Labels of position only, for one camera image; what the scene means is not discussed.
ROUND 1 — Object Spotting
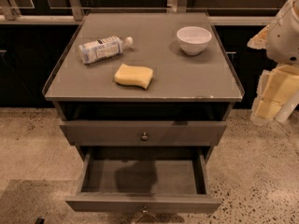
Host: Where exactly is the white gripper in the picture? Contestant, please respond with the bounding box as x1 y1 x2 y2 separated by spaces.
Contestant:
250 64 299 126

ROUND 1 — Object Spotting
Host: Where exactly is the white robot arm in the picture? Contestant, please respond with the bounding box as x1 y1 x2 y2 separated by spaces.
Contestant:
247 0 299 126

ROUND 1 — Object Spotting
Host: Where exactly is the grey drawer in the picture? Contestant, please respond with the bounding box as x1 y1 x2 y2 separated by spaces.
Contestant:
65 147 221 213
60 120 226 147

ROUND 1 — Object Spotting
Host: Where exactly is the white cylindrical post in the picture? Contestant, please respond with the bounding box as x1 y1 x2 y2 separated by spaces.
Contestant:
275 90 299 122

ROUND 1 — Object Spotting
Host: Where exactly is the grey drawer cabinet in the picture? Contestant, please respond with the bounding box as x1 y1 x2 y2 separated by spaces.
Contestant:
41 12 246 191

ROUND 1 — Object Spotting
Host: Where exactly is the metal railing frame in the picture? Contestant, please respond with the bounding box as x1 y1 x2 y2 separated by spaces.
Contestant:
0 0 299 26

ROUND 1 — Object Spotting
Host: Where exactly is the clear plastic water bottle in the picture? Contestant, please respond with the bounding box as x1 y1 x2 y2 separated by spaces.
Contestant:
78 35 134 64

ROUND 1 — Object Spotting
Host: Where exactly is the white ceramic bowl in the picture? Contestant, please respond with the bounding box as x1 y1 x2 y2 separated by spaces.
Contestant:
177 26 212 55

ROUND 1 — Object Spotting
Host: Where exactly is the yellow sponge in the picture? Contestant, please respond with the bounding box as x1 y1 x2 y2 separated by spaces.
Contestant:
114 63 153 89

